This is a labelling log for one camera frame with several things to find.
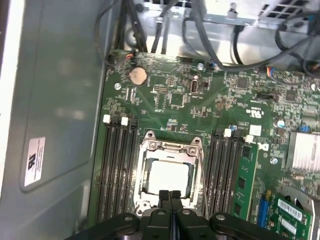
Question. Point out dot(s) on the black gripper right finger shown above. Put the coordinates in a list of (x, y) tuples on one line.
[(190, 225)]

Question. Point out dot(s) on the metal socket cover frame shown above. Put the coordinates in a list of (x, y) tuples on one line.
[(178, 155)]

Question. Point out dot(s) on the white case sticker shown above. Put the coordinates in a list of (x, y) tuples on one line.
[(35, 162)]

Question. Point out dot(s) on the silver square CPU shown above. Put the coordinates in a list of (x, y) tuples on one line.
[(170, 175)]

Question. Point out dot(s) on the black open PC case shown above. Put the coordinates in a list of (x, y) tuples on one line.
[(62, 100)]

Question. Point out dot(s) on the metal CPU socket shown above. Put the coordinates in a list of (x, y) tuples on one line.
[(150, 138)]

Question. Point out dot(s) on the silver disk bay cage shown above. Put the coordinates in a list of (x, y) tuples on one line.
[(225, 18)]

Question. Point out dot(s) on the silver finned heatsink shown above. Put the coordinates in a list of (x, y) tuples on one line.
[(305, 152)]

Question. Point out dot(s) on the black RAM slot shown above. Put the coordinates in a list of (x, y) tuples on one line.
[(214, 175), (104, 170), (122, 170), (232, 175), (131, 170), (223, 175), (113, 170)]

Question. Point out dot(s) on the green RAM stick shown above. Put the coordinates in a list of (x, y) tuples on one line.
[(246, 180)]

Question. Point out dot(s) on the internal USB port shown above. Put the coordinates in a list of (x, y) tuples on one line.
[(194, 86)]

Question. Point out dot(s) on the round coin battery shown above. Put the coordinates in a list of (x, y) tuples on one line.
[(138, 75)]

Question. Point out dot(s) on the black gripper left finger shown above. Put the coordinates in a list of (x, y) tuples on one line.
[(155, 225)]

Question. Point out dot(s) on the blue expansion slot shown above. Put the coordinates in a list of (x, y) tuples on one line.
[(263, 212)]

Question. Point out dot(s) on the graphics card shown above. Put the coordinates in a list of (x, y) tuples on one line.
[(292, 217)]

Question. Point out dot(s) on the green motherboard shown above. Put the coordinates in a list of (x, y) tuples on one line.
[(200, 115)]

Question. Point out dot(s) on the small silver capacitor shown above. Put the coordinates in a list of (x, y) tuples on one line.
[(280, 124)]

